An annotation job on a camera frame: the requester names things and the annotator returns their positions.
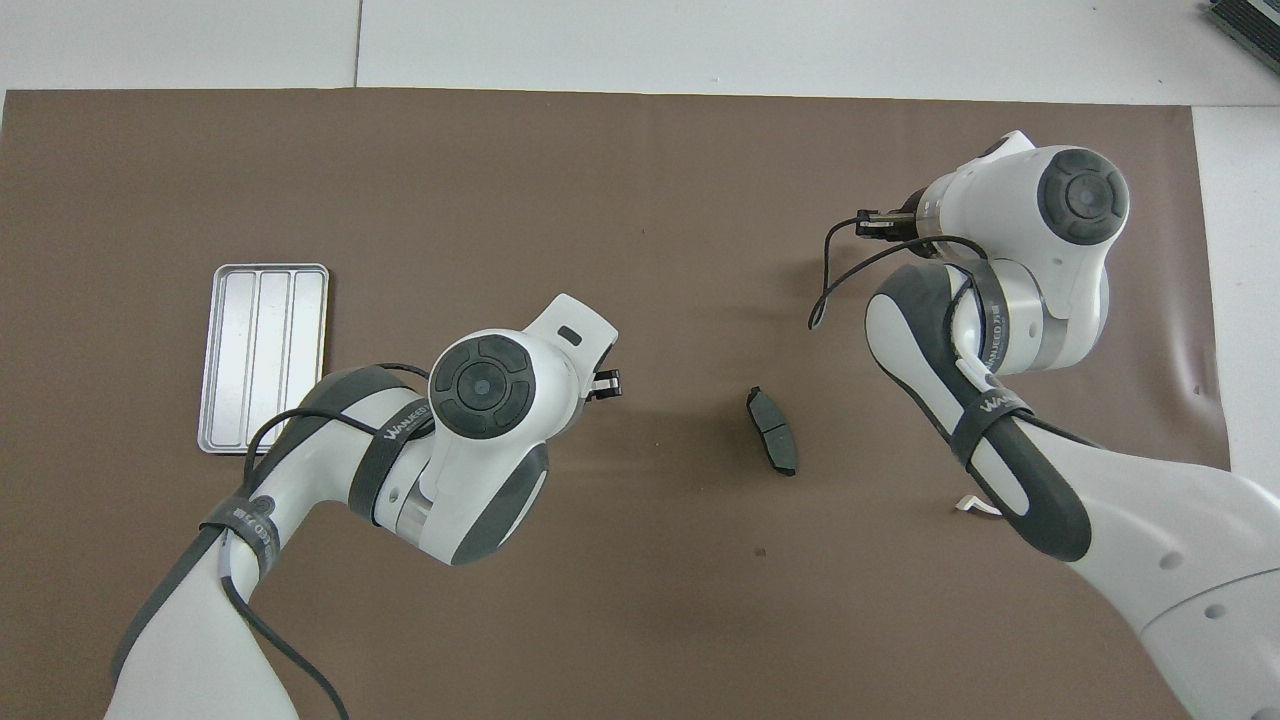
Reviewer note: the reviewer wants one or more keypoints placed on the dark grey ribbed device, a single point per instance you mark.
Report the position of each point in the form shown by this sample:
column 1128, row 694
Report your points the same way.
column 1250, row 25

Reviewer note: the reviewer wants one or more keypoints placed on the dark grey brake pad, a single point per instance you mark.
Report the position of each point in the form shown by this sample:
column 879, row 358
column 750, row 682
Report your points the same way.
column 772, row 430

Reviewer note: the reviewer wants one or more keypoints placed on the brown table mat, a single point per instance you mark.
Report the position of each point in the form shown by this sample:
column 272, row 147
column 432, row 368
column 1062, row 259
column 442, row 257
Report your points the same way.
column 650, row 200

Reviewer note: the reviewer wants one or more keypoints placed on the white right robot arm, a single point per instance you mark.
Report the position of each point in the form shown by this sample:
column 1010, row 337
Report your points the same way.
column 1050, row 270

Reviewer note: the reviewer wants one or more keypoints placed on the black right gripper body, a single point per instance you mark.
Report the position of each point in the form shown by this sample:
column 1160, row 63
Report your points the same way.
column 915, row 220

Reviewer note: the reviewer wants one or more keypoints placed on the silver metal tray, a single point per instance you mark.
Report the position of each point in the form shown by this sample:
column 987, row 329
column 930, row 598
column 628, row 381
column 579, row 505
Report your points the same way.
column 260, row 340

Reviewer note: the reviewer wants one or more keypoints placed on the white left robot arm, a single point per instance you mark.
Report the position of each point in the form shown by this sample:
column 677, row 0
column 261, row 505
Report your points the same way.
column 480, row 450

